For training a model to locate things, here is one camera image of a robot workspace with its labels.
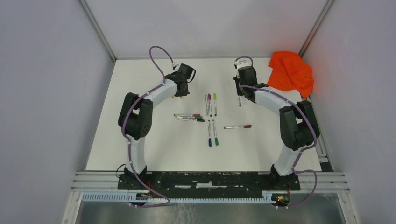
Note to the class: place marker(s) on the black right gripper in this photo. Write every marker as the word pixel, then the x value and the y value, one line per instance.
pixel 237 80

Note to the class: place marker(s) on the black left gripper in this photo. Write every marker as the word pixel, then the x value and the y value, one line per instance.
pixel 184 94

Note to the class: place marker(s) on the brown capped marker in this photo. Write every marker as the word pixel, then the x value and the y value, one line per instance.
pixel 235 127

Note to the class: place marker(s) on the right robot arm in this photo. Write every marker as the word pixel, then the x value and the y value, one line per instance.
pixel 298 124

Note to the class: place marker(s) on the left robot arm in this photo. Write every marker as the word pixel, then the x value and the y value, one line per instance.
pixel 136 114

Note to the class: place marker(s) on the magenta capped marker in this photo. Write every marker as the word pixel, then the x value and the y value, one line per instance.
pixel 210 105

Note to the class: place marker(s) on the lime green capped marker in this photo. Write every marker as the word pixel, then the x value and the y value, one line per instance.
pixel 215 104

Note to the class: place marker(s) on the orange cloth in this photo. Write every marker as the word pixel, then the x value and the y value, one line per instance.
pixel 290 72

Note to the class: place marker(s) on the black capped horizontal marker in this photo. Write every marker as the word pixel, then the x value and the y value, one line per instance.
pixel 190 119

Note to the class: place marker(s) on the blue capped marker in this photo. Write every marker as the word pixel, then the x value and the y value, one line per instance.
pixel 209 133

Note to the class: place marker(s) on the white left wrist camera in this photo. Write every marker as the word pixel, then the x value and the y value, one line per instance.
pixel 175 66

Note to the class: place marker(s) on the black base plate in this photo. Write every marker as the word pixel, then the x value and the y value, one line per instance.
pixel 207 184

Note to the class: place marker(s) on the white slotted cable duct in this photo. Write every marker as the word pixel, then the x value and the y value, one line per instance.
pixel 131 197

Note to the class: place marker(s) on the aluminium frame rail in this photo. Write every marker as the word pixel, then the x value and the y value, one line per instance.
pixel 328 182

